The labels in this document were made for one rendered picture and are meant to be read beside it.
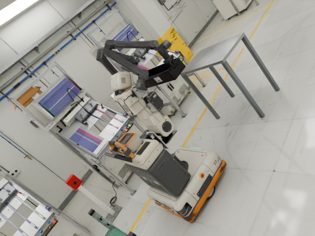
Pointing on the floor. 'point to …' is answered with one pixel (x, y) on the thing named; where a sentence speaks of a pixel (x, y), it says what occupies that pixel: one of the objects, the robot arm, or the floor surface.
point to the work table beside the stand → (213, 52)
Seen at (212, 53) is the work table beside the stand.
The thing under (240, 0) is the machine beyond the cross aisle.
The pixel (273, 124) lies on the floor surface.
